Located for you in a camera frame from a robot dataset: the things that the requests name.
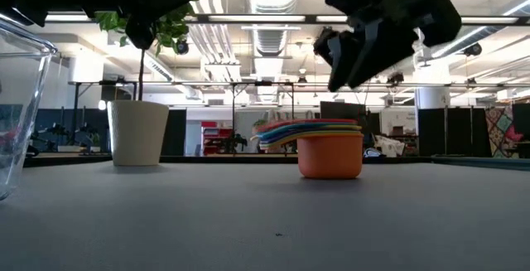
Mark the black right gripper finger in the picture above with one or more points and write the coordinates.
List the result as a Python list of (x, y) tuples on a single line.
[(381, 51), (343, 55)]

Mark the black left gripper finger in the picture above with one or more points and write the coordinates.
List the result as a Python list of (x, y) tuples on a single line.
[(165, 3)]

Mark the orange measuring cup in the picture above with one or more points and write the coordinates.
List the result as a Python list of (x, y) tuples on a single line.
[(331, 159)]

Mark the clear plastic container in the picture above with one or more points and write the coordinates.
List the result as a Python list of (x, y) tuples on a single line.
[(25, 97)]

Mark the black ceiling spotlight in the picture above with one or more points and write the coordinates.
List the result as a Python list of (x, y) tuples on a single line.
[(182, 48), (473, 49)]

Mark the black beam with light strips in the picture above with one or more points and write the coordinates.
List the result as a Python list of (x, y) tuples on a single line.
[(310, 19)]

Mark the black monitor screen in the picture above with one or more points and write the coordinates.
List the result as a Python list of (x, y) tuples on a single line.
[(343, 111)]

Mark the black partition panel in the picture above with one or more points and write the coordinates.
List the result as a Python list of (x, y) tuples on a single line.
[(451, 132)]

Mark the green plant in white pot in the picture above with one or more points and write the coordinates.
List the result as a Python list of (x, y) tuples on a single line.
[(136, 134)]

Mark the red storage shelf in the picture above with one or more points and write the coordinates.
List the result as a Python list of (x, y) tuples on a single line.
[(215, 132)]

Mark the colourful patchwork quilt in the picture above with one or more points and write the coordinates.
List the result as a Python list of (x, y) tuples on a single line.
[(501, 130)]

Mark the black metal rig frame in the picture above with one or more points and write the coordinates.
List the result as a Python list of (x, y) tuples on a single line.
[(248, 159)]

